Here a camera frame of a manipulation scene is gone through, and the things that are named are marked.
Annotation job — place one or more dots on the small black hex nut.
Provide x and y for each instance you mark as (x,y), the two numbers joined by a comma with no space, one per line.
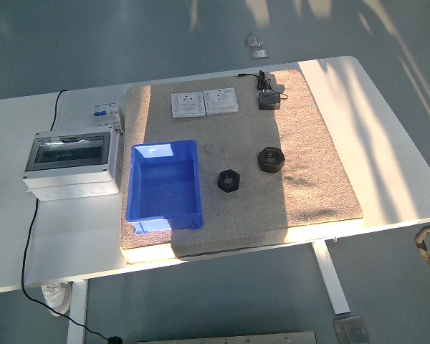
(222,184)

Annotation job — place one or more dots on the large black hex nut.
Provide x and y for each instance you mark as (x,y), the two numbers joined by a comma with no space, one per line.
(263,165)

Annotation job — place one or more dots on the white distribution box clear lid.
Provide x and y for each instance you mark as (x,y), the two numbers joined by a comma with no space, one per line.
(71,186)

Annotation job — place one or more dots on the grey-brown mat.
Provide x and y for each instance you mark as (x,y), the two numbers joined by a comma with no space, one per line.
(236,136)

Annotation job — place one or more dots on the blue plastic bin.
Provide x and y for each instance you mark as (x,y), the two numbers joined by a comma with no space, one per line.
(161,186)

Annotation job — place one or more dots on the white blue circuit breaker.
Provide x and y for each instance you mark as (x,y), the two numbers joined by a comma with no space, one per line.
(104,114)

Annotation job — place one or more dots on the flat metal floor socket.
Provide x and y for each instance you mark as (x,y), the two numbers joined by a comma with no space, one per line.
(259,54)

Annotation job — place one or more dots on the open metal floor socket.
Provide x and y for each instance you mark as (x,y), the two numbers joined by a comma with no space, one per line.
(252,41)

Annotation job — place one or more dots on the white table leg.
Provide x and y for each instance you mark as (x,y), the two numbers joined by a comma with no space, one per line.
(77,311)
(331,279)

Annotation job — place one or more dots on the long grey metal plate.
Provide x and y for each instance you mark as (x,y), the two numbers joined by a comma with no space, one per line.
(236,338)

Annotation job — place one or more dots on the person's foot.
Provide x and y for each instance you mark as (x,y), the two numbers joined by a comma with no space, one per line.
(57,297)

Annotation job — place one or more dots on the grey metal foot plate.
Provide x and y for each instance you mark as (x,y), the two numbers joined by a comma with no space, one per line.
(351,331)

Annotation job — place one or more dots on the white wall socket panel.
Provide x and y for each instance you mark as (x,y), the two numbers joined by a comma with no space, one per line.
(220,100)
(186,105)

